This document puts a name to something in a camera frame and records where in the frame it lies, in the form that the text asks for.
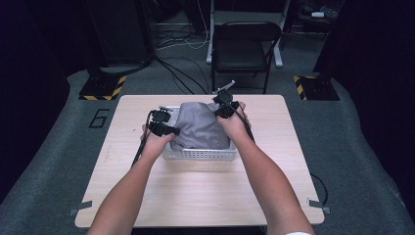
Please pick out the gray pants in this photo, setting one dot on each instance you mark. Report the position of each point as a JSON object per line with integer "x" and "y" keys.
{"x": 200, "y": 127}

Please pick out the white perforated plastic basket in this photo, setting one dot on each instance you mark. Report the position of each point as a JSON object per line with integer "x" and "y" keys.
{"x": 199, "y": 154}

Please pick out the person's right hand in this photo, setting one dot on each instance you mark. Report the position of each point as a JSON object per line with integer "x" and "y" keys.
{"x": 236, "y": 125}

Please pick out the person's left hand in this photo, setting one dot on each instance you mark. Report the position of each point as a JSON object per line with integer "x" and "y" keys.
{"x": 155, "y": 145}

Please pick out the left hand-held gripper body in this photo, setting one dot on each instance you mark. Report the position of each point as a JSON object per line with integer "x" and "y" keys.
{"x": 159, "y": 123}

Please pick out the gray tape strip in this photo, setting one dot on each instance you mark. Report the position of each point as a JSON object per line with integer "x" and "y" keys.
{"x": 318, "y": 205}
{"x": 80, "y": 207}

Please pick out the black folding chair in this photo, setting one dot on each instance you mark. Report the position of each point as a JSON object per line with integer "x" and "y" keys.
{"x": 210, "y": 39}
{"x": 243, "y": 49}

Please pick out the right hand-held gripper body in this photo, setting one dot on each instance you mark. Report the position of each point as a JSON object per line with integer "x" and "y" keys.
{"x": 226, "y": 103}

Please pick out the black striped stand base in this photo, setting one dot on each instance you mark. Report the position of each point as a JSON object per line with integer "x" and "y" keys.
{"x": 316, "y": 88}
{"x": 102, "y": 87}

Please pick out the small white device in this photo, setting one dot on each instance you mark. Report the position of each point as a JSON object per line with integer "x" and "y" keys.
{"x": 317, "y": 14}

